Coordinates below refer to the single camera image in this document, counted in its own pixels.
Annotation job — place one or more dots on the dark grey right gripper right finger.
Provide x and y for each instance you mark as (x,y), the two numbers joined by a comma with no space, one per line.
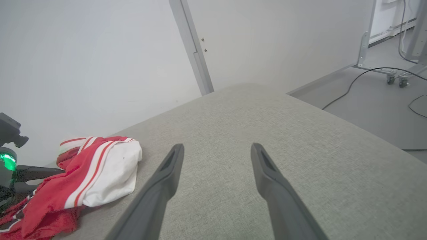
(277,190)

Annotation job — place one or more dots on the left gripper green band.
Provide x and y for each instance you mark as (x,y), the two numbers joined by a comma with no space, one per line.
(6,166)

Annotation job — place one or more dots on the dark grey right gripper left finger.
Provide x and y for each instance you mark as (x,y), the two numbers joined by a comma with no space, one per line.
(160,186)

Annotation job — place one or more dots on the red and white garment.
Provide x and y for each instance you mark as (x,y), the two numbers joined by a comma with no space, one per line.
(43,193)

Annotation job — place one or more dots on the grey fabric sofa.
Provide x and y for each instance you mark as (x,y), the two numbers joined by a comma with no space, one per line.
(233,116)

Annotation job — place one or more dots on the black caster wheel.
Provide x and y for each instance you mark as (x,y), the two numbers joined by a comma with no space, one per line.
(403,83)
(390,79)

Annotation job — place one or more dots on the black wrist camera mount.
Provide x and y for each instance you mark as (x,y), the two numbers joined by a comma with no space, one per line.
(10,130)

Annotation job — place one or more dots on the grey metal wall post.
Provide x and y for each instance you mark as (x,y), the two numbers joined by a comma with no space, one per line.
(196,50)

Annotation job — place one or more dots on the grey metal wheeled frame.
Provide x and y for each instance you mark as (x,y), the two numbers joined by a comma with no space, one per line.
(364,43)

